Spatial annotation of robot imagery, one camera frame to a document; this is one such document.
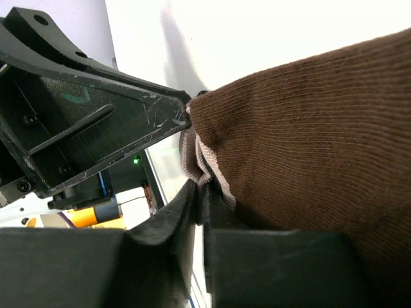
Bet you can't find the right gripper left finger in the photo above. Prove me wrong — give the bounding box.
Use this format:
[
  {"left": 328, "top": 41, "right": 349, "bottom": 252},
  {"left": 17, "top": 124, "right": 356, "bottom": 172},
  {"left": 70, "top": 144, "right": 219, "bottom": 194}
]
[{"left": 121, "top": 180, "right": 196, "bottom": 307}]

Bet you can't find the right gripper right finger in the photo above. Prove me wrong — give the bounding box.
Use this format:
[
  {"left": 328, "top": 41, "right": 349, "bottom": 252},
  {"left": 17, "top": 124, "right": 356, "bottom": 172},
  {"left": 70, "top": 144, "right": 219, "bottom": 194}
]
[{"left": 201, "top": 184, "right": 247, "bottom": 307}]

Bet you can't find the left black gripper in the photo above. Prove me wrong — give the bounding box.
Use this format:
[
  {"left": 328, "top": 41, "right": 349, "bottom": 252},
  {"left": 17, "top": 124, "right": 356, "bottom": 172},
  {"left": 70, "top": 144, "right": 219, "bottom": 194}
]
[{"left": 1, "top": 7, "right": 191, "bottom": 221}]

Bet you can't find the brown striped sock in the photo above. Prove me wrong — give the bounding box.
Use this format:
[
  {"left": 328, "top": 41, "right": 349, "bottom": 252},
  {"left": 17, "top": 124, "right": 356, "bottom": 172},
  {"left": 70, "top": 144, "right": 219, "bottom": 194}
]
[{"left": 179, "top": 30, "right": 410, "bottom": 307}]

